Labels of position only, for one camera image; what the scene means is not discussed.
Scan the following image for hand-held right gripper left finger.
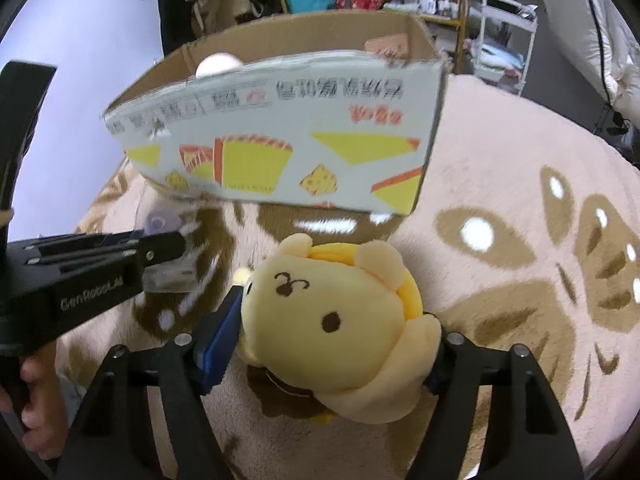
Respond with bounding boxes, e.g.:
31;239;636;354
55;285;253;480

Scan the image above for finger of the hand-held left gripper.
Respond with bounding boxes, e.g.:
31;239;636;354
37;230;147;252
30;231;187;281

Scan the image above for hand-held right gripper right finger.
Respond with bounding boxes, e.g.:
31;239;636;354
407;312;586;480

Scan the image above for purple item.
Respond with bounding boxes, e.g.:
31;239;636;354
142;205;201;293

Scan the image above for yellow plush dog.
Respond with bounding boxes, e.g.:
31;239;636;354
235;232;442;423

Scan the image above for printed cardboard box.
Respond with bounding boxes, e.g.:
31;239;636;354
102;10;451;217

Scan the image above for person's left hand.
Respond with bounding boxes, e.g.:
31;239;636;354
0;345;69;461

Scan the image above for beige printed blanket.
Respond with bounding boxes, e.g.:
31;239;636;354
55;72;640;480

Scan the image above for black garment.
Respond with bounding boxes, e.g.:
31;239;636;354
157;0;201;56

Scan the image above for beige trousers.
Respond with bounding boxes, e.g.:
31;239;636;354
185;0;273;36

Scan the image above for dark clutter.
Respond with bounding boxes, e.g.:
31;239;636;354
595;110;640;166

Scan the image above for white trolley cart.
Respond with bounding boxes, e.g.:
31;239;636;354
470;0;538;96

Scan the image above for wooden shelf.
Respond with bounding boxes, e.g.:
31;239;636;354
272;0;468;56

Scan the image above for white duvet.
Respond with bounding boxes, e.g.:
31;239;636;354
492;0;640;126

